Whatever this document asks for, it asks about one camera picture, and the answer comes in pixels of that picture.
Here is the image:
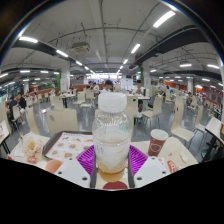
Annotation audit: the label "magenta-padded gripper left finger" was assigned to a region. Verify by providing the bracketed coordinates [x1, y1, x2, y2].
[54, 144, 98, 189]

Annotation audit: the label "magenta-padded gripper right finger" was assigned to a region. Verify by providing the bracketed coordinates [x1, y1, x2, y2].
[127, 144, 172, 189]

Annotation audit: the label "clear plastic bottle white cap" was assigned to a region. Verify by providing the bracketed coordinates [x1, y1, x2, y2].
[91, 92, 133, 183]

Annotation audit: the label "red sauce packet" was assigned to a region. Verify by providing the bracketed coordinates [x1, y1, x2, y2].
[27, 155, 38, 165]
[166, 159, 179, 174]

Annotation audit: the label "printed paper tray liner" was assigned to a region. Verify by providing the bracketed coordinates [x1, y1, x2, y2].
[44, 132, 94, 161]

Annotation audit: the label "red paper cup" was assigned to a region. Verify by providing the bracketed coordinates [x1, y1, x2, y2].
[147, 128, 170, 158]

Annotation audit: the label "small white packet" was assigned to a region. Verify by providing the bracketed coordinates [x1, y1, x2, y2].
[179, 151, 189, 164]

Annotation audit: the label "flat round red coaster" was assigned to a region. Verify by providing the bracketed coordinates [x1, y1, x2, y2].
[102, 180, 129, 191]

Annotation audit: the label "plastic bag with fried food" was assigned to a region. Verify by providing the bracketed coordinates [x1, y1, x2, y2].
[21, 136, 44, 159]

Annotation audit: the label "beige wooden chair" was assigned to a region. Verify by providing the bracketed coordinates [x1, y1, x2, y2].
[45, 108, 80, 138]
[125, 95, 140, 141]

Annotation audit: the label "group of beige chairs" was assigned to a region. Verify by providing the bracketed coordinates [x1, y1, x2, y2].
[0, 88, 224, 148]

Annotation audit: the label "beige table with black legs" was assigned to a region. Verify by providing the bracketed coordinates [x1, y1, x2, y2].
[0, 119, 11, 156]
[201, 116, 224, 163]

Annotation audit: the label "person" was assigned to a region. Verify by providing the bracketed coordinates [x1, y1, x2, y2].
[132, 79, 146, 113]
[7, 96, 19, 121]
[101, 79, 115, 94]
[16, 92, 28, 111]

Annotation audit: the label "ceiling air conditioner unit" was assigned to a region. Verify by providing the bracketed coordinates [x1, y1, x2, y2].
[70, 41, 91, 54]

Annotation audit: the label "ceiling strip lights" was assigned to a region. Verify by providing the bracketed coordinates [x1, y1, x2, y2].
[0, 9, 224, 91]

